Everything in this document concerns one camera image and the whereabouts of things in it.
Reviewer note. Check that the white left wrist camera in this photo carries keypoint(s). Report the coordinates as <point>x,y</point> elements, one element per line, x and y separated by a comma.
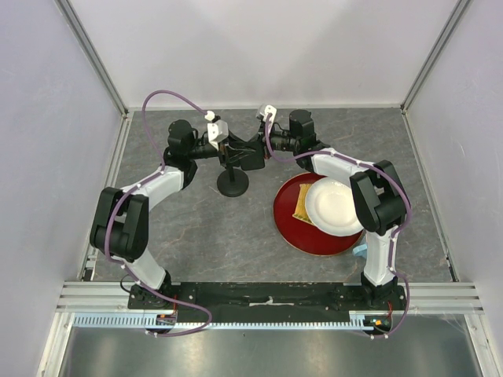
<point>217,129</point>

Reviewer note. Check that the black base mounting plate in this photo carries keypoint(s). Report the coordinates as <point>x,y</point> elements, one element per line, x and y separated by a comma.
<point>287,301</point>

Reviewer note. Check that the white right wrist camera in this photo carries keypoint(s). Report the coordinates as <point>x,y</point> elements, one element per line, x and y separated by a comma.
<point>266,112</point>

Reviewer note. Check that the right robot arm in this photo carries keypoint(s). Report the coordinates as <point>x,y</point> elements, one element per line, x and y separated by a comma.
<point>381,205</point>

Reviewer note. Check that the black smartphone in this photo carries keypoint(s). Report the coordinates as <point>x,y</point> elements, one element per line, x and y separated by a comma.
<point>253,156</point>

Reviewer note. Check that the aluminium frame post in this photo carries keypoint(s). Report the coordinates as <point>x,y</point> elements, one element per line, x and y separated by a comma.
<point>76,25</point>
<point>445,35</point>

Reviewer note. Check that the red round tray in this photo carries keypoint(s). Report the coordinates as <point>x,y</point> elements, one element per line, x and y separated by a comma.
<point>300,234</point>

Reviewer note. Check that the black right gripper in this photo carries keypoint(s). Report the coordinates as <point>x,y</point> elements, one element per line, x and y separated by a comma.
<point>262,142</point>

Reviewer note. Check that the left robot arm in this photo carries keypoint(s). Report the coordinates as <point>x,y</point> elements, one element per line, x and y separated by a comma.
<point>120,229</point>

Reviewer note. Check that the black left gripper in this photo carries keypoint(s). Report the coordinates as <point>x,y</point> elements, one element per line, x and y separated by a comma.
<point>229,155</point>

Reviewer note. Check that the white paper plate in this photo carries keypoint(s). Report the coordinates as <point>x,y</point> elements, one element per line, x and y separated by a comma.
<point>330,207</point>

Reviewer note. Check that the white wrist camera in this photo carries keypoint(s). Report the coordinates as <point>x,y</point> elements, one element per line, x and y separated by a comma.
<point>217,129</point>
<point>266,112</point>

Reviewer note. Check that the black phone stand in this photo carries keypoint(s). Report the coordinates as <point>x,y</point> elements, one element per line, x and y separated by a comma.
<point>233,181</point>

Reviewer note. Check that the right aluminium frame post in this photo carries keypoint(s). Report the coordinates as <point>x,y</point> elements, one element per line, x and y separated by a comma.
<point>445,35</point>

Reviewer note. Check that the light blue mug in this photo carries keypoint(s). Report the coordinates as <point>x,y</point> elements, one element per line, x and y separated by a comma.
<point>360,250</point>

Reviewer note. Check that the yellow sponge cloth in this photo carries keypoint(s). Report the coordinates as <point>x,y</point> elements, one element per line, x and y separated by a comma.
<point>300,212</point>

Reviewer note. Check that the aluminium front rail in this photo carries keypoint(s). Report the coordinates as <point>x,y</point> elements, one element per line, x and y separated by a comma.
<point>425,298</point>

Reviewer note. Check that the slotted cable duct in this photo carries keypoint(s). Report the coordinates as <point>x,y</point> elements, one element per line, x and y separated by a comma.
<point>153,321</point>

